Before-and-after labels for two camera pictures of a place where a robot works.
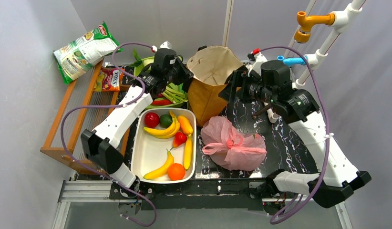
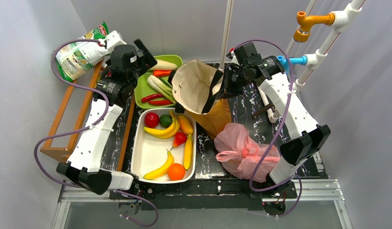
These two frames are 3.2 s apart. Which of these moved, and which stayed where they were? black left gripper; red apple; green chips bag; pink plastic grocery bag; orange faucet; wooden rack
Moved: pink plastic grocery bag; black left gripper
Stayed: wooden rack; red apple; green chips bag; orange faucet
